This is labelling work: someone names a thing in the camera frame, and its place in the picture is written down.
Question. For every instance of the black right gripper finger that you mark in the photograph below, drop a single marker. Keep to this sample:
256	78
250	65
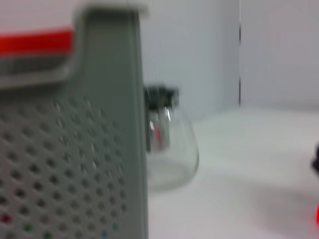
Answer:
316	161

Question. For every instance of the grey-green perforated storage bin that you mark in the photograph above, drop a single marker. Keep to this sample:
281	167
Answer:
87	149

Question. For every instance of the glass teapot with black lid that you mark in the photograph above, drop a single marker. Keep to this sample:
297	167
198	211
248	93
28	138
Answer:
172	149

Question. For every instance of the orange plastic object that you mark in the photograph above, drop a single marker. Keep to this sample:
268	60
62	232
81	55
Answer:
37	42

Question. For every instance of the small red cube brick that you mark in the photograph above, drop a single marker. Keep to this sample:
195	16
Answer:
317	214

